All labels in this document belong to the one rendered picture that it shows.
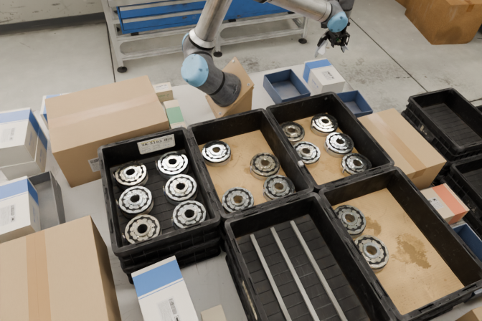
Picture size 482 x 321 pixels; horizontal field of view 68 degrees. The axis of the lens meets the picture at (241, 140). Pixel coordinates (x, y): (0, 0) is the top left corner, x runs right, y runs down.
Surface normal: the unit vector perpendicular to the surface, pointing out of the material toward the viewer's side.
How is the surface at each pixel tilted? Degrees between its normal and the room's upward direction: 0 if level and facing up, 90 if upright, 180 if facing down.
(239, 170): 0
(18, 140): 0
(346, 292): 0
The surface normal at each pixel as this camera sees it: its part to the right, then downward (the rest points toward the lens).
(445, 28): 0.10, 0.73
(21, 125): 0.03, -0.68
